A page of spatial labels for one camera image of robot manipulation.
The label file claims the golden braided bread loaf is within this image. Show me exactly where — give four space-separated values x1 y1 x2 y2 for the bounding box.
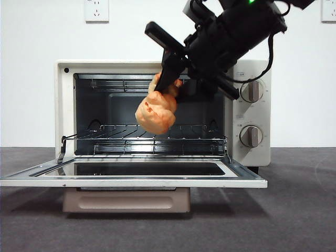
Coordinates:
135 72 183 135

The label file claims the temperature oven knob beige grip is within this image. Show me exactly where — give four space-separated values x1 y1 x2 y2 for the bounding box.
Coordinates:
239 80 265 103

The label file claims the glass oven door beige handle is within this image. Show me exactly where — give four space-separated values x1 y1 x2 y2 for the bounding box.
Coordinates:
0 154 268 214

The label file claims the white wall socket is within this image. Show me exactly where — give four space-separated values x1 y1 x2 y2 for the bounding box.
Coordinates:
321 0 336 23
84 0 110 23

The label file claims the metal wire oven rack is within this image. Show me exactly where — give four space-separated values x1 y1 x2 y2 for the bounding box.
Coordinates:
61 124 228 155

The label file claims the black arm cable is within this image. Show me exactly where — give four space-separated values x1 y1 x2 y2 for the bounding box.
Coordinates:
233 31 276 83

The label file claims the white Toshiba toaster oven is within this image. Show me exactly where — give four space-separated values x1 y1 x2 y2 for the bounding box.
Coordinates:
0 59 271 214

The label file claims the timer oven knob beige grip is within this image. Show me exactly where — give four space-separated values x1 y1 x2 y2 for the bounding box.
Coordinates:
240 125 263 148

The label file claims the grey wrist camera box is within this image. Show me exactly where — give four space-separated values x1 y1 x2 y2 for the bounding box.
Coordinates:
182 0 218 27

